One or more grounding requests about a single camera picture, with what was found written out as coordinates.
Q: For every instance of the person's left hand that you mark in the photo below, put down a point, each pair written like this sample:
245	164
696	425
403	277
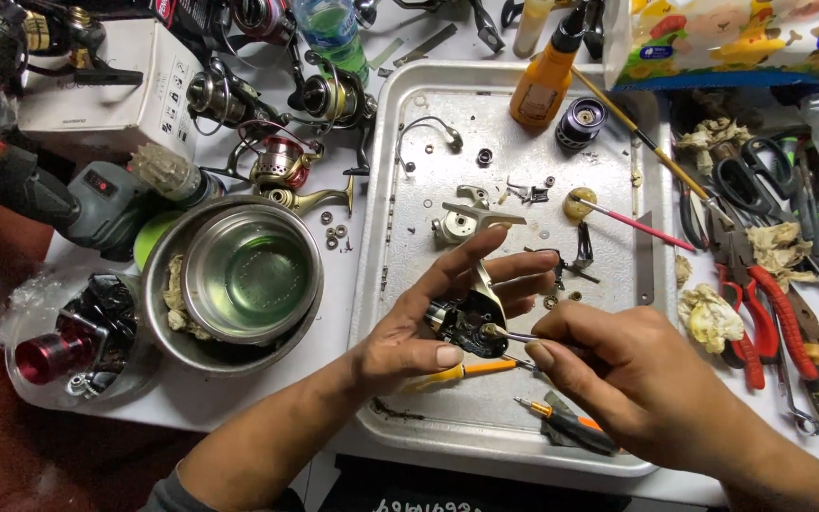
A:
395	334

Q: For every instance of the person's right hand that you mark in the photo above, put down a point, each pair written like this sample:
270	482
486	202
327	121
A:
637	377

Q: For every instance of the black gold fishing reel body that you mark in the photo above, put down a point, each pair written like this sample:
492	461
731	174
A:
470	323

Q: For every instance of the large metal tray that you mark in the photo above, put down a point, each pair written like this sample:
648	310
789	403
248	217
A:
452	405

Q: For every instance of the large dirty tissue wad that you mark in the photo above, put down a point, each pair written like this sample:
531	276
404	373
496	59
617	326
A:
709	316

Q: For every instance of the flat metal blade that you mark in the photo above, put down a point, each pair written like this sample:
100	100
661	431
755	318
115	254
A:
645	263

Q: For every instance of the small dirty tissue scrap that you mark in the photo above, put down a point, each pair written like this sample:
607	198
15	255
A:
682	270

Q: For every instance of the group of small bearings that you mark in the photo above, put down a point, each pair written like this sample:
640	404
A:
335	231

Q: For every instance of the black linkage part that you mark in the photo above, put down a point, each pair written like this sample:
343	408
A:
566	267

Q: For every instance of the silver reel rotor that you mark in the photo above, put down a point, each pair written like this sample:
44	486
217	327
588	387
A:
463	217

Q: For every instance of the black lever part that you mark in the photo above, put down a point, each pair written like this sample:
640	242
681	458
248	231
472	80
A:
584	249

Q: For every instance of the metal wrench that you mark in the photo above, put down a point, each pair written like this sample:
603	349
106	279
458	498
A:
790	398

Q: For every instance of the small steel bowl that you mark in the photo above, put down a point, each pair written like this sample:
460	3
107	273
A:
249	274

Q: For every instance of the black printed mat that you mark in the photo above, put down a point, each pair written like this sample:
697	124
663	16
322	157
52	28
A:
466	490

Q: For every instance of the yellow grease cap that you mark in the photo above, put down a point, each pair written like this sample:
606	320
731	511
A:
584	207

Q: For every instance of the small black metal reel parts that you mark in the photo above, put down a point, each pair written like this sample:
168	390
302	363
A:
532	192

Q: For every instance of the small black bearing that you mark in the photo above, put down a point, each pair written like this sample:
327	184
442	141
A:
484	156

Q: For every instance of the red gold fishing reel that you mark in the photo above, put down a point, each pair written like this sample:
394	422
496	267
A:
281	160

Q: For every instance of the large steel bowl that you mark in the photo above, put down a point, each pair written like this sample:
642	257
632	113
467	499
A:
161	313

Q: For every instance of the black gold fishing reel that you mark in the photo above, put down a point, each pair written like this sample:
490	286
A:
335	99

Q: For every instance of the black reel spool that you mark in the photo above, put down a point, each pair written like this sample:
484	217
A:
580	122

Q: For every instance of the green plastic lid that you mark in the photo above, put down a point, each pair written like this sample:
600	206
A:
150	238

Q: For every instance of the grey sleeve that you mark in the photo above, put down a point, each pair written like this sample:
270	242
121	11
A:
168	494

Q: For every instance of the grey metal strip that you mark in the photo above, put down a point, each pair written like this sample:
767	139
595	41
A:
424	46

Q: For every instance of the orange bottle with black nozzle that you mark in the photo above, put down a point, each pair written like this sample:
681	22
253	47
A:
544	85

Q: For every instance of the dark grey fishing reel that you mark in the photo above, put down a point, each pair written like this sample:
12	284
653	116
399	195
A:
228	96

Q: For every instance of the green plastic water bottle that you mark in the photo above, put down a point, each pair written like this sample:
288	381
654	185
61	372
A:
331	32

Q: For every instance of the clear plastic tub of parts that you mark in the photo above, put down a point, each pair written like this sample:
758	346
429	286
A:
82	341

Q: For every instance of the white plastic bottle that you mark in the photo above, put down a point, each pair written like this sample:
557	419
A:
532	25

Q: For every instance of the pink dark fishing reel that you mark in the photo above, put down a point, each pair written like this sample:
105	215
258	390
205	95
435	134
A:
264	18

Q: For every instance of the red reel spool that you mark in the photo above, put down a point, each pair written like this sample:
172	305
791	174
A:
50	355

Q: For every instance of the colourful tissue box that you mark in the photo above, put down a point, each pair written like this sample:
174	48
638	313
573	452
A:
729	42

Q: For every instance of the grey black power drill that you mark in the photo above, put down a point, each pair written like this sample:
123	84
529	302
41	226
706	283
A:
61	199

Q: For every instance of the white cardboard box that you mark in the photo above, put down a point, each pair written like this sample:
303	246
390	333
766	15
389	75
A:
111	78

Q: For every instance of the heap of black fishing reels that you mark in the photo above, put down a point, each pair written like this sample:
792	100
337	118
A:
18	35

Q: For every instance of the gold reel frame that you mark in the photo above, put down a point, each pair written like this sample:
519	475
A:
303	199

